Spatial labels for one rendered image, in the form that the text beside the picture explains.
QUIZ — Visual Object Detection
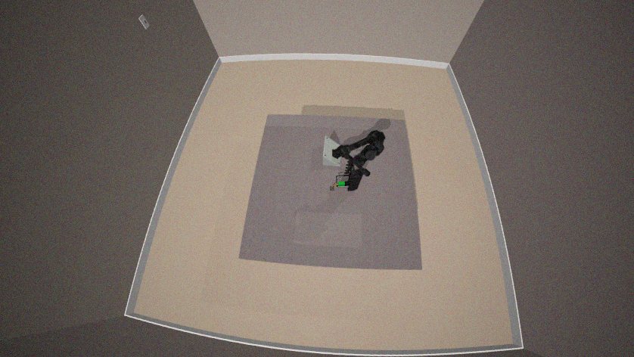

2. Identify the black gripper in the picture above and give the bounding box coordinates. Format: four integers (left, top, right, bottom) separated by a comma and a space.
343, 152, 371, 178

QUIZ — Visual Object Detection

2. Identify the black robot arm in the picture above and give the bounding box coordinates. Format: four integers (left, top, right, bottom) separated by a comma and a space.
332, 130, 385, 167

